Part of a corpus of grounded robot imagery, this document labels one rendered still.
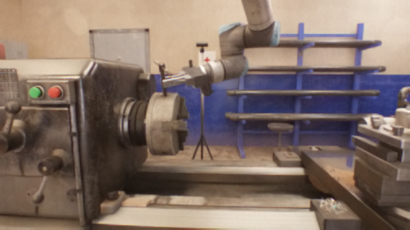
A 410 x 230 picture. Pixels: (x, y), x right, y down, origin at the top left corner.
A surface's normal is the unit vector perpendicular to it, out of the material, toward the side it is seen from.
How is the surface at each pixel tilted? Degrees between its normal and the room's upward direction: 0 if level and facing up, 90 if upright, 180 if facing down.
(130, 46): 90
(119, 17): 90
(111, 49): 90
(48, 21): 90
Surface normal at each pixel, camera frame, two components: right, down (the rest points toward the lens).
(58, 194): -0.05, 0.11
